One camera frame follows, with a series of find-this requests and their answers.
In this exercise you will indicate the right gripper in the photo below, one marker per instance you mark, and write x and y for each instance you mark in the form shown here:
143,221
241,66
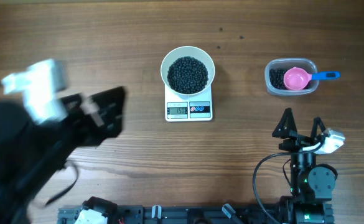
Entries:
298,142

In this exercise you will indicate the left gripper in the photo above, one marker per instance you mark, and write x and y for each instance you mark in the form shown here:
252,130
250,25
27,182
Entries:
107,127

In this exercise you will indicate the pink scoop blue handle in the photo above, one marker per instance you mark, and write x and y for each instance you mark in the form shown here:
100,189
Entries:
297,78

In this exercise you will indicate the white bowl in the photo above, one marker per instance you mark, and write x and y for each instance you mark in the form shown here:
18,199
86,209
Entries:
188,51

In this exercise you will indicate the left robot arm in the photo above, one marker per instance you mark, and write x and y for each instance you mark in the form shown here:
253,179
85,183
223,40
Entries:
31,153

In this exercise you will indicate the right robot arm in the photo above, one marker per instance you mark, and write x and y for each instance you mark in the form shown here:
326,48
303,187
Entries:
311,183

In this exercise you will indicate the black beans in bowl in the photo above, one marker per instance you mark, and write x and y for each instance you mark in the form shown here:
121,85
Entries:
187,75

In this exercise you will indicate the white digital kitchen scale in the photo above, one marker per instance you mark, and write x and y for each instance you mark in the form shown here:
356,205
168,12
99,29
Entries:
184,108

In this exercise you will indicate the clear plastic container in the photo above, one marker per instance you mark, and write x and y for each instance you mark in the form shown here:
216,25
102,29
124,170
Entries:
287,63

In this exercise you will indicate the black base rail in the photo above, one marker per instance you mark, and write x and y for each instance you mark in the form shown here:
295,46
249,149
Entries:
251,214

